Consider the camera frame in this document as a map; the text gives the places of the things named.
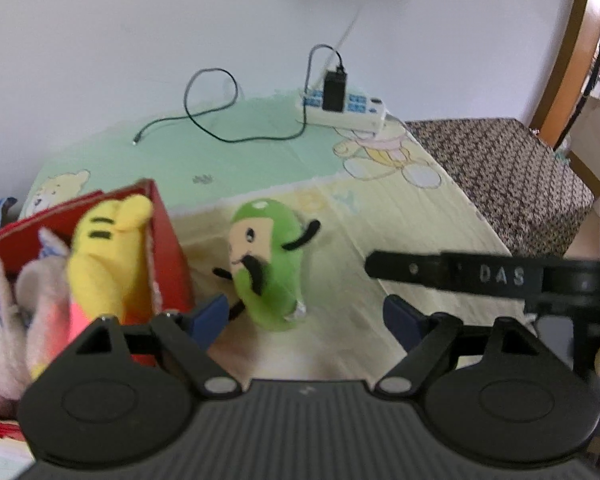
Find yellow pink plush bear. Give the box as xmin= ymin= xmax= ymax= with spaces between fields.
xmin=29 ymin=194 xmax=154 ymax=378

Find pink plush teddy bear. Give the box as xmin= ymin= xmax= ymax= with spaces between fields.
xmin=0 ymin=258 xmax=35 ymax=419

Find red storage box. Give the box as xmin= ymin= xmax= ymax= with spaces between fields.
xmin=0 ymin=178 xmax=196 ymax=441

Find brown patterned mattress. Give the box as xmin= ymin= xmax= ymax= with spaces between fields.
xmin=407 ymin=118 xmax=594 ymax=257

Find green plush toy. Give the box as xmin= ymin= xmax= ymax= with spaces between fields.
xmin=213 ymin=198 xmax=322 ymax=332

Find white plush with plaid bow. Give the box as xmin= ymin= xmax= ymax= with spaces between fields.
xmin=16 ymin=228 xmax=70 ymax=379

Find cartoon bear bed sheet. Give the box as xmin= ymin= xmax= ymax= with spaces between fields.
xmin=23 ymin=94 xmax=522 ymax=382

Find white power strip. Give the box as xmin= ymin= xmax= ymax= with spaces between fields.
xmin=296 ymin=90 xmax=387 ymax=133

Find black power adapter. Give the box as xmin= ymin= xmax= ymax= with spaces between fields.
xmin=322 ymin=64 xmax=348 ymax=113

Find black charger cable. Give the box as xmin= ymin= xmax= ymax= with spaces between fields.
xmin=132 ymin=43 xmax=346 ymax=148

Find wooden door frame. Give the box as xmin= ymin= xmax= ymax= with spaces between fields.
xmin=530 ymin=0 xmax=600 ymax=148

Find white power strip cord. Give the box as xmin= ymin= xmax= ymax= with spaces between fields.
xmin=331 ymin=0 xmax=382 ymax=59

